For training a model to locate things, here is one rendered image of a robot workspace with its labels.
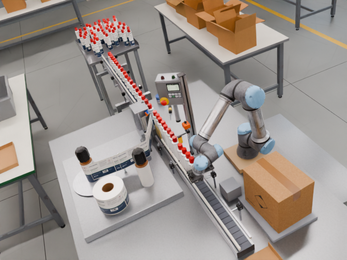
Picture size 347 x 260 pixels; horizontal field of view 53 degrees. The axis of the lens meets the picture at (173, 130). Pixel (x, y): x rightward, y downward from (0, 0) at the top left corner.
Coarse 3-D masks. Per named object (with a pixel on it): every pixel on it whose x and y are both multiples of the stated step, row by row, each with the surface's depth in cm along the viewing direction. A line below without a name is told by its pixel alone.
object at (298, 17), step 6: (288, 0) 600; (300, 0) 524; (336, 0) 549; (300, 6) 530; (330, 6) 553; (300, 12) 536; (312, 12) 546; (318, 12) 550; (330, 12) 564; (300, 18) 543
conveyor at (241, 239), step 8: (168, 152) 257; (200, 184) 228; (208, 192) 221; (208, 200) 216; (216, 200) 215; (208, 208) 212; (216, 208) 211; (224, 208) 210; (224, 216) 205; (224, 224) 201; (232, 224) 200; (232, 232) 196; (240, 232) 195; (240, 240) 191; (248, 240) 190
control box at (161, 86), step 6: (180, 72) 224; (156, 78) 224; (168, 78) 221; (156, 84) 222; (162, 84) 221; (180, 84) 218; (162, 90) 224; (180, 90) 221; (162, 96) 227; (168, 102) 229; (174, 102) 228; (180, 102) 228
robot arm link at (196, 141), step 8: (240, 80) 199; (224, 88) 204; (232, 88) 199; (224, 96) 202; (232, 96) 201; (216, 104) 205; (224, 104) 203; (216, 112) 204; (224, 112) 205; (208, 120) 205; (216, 120) 204; (208, 128) 205; (200, 136) 206; (208, 136) 206; (192, 144) 208; (200, 144) 204
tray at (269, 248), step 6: (270, 246) 188; (258, 252) 189; (264, 252) 188; (270, 252) 188; (276, 252) 183; (246, 258) 188; (252, 258) 187; (258, 258) 186; (264, 258) 186; (270, 258) 185; (276, 258) 184
